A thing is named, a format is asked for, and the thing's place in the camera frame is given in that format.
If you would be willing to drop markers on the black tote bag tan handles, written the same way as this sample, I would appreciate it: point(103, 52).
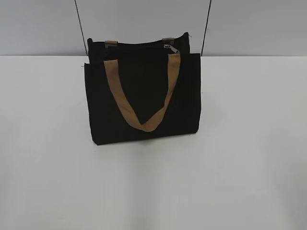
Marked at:
point(142, 91)

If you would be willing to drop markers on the silver zipper pull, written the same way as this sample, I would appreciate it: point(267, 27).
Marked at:
point(170, 47)

